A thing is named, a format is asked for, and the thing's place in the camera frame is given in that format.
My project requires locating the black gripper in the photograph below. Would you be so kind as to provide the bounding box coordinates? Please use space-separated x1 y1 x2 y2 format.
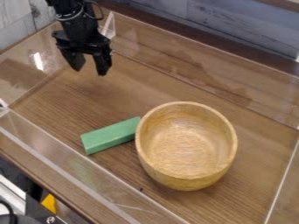
52 11 112 76

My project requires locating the green rectangular block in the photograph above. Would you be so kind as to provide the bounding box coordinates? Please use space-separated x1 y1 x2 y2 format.
80 116 141 155

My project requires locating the brown wooden bowl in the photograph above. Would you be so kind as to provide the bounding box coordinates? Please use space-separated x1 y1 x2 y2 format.
134 101 239 192

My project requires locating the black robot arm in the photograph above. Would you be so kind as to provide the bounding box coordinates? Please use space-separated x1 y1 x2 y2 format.
45 0 112 76

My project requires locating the yellow black device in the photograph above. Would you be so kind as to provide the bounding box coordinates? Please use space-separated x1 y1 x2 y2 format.
22 193 74 224

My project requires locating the clear acrylic corner bracket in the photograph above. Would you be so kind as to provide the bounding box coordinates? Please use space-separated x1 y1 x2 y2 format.
98 12 116 39

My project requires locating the black cable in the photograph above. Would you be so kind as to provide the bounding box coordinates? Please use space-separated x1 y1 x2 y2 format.
0 199 18 224

